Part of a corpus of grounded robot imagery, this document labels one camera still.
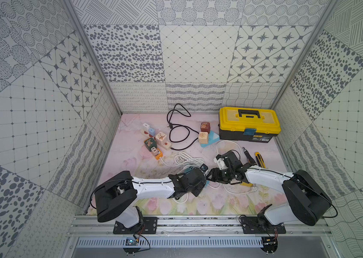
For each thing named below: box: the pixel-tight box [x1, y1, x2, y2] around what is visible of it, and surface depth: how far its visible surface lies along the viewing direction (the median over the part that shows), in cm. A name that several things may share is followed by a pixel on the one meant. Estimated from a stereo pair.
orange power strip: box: [154, 147, 164, 161], surface depth 98 cm
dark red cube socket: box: [200, 122, 211, 134], surface depth 105 cm
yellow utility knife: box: [254, 151, 266, 169], surface depth 97 cm
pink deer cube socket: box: [155, 131, 168, 144], surface depth 99 cm
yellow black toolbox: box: [218, 106, 282, 143], surface depth 97 cm
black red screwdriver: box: [242, 146, 257, 166], surface depth 98 cm
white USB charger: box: [142, 122, 150, 131], surface depth 106 cm
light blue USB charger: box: [148, 127, 156, 137], surface depth 105 cm
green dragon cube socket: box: [143, 137, 158, 152], surface depth 95 cm
